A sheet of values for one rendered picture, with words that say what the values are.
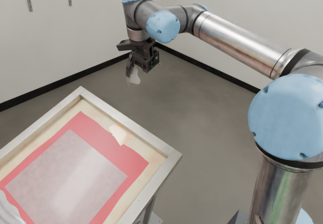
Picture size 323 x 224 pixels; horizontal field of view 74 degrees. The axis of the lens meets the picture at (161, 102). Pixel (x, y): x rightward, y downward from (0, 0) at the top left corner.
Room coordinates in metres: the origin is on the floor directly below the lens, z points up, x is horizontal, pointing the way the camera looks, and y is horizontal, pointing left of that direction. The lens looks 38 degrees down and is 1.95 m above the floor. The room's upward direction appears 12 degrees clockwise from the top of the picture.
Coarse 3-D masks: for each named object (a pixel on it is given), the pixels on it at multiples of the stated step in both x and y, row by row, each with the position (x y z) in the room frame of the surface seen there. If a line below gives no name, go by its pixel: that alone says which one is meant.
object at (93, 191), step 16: (112, 144) 0.55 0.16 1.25; (96, 160) 0.48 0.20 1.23; (112, 160) 0.49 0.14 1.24; (128, 160) 0.50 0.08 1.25; (144, 160) 0.50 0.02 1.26; (80, 176) 0.42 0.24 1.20; (96, 176) 0.42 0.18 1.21; (112, 176) 0.43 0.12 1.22; (128, 176) 0.44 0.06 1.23; (64, 192) 0.36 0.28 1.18; (80, 192) 0.37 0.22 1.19; (96, 192) 0.37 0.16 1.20; (112, 192) 0.38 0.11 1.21; (48, 208) 0.31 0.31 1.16; (64, 208) 0.31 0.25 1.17; (80, 208) 0.32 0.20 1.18; (96, 208) 0.32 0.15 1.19; (112, 208) 0.33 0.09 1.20
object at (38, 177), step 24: (72, 120) 0.64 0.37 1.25; (48, 144) 0.53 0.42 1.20; (72, 144) 0.54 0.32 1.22; (96, 144) 0.55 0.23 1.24; (24, 168) 0.42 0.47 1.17; (48, 168) 0.43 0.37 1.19; (72, 168) 0.44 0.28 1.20; (24, 192) 0.34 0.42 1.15; (48, 192) 0.35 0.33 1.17; (24, 216) 0.27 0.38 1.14
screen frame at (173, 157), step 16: (80, 96) 0.75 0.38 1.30; (96, 96) 0.75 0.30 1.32; (48, 112) 0.64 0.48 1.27; (64, 112) 0.68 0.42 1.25; (112, 112) 0.67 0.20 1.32; (32, 128) 0.56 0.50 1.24; (128, 128) 0.60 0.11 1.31; (16, 144) 0.49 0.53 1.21; (160, 144) 0.55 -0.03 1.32; (0, 160) 0.43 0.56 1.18; (176, 160) 0.49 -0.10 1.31; (160, 176) 0.43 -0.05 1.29; (144, 192) 0.37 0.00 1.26; (144, 208) 0.33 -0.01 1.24
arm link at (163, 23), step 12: (144, 0) 0.60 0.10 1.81; (144, 12) 0.56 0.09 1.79; (156, 12) 0.54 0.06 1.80; (168, 12) 0.55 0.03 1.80; (180, 12) 0.59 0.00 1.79; (144, 24) 0.55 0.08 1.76; (156, 24) 0.52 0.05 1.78; (168, 24) 0.52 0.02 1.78; (180, 24) 0.58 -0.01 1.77; (156, 36) 0.52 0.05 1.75; (168, 36) 0.53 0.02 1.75
